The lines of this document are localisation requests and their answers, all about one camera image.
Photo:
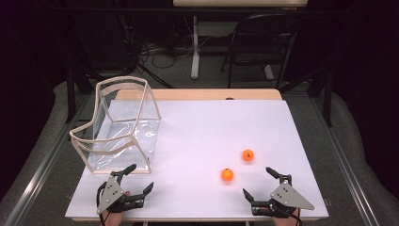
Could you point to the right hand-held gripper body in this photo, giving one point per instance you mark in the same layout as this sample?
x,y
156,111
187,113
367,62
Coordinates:
x,y
288,196

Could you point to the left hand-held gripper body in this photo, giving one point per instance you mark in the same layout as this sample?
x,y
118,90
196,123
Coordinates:
x,y
109,194

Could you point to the clear bag with beige frame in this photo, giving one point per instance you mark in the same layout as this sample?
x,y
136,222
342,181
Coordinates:
x,y
125,150

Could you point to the orange ping-pong ball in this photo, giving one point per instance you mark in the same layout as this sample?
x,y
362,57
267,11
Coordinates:
x,y
227,174
247,155

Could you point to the person's right hand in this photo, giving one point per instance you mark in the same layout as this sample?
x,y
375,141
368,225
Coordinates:
x,y
287,221

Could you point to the person's left hand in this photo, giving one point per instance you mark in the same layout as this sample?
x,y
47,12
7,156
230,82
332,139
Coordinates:
x,y
113,219

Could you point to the white sheet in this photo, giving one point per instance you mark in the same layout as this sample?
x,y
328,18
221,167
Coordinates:
x,y
200,135

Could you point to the black metal stand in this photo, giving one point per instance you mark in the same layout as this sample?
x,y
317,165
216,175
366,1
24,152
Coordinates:
x,y
70,94
327,100

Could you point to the wooden table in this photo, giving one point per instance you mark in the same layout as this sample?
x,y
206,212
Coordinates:
x,y
204,94

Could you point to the black folding chair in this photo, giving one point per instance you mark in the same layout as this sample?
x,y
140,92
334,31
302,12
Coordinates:
x,y
263,34

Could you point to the white-legged desk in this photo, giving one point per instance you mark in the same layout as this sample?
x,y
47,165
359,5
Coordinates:
x,y
195,47

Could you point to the silver metal rail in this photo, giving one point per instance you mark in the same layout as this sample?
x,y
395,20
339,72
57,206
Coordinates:
x,y
345,169
40,169

